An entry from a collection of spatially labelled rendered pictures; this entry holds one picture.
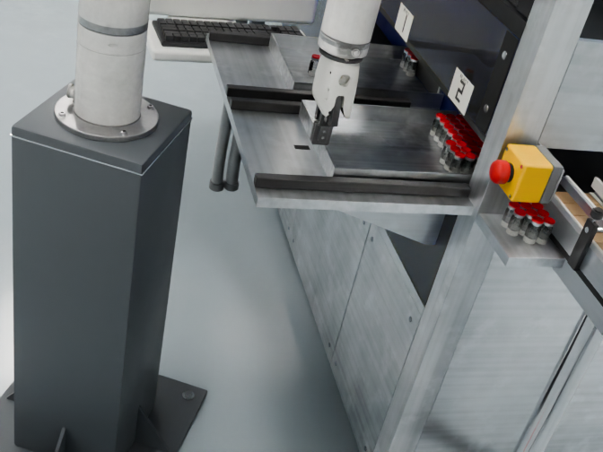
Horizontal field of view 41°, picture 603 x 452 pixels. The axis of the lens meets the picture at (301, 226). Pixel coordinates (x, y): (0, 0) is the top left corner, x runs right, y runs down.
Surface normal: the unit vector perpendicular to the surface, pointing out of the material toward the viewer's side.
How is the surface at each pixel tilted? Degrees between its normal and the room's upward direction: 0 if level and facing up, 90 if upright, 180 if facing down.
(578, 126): 90
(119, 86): 90
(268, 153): 0
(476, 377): 90
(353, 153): 0
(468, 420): 90
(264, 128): 0
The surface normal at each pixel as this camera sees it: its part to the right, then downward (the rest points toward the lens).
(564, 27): 0.22, 0.58
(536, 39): -0.96, -0.03
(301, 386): 0.19, -0.82
